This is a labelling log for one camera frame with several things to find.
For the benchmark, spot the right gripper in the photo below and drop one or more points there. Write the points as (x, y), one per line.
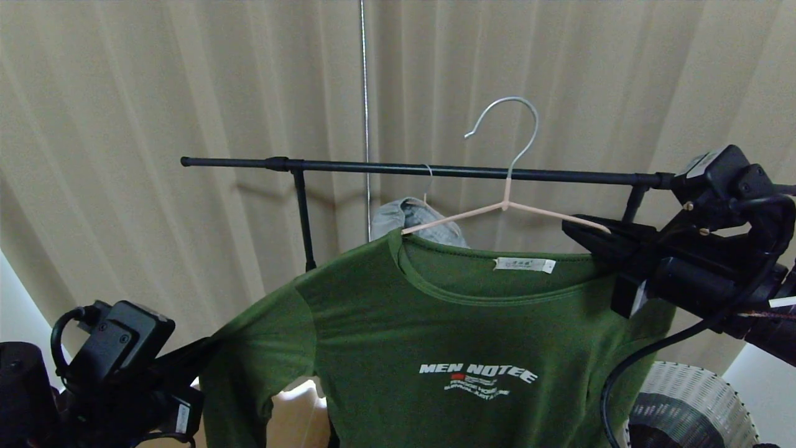
(696, 286)

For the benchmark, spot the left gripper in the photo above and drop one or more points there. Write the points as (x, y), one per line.
(137, 410)

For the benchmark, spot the pink clothes hanger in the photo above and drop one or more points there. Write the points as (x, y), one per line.
(507, 193)
(430, 180)

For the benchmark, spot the green garment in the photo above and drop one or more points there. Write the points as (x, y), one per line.
(404, 323)

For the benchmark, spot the pale grey shorts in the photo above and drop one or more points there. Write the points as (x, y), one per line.
(398, 214)

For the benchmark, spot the white laundry basket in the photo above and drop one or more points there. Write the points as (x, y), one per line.
(696, 386)

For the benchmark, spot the black clothes rack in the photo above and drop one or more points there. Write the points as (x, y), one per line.
(373, 168)

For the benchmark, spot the beige curtain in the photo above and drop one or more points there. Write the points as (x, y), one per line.
(155, 93)

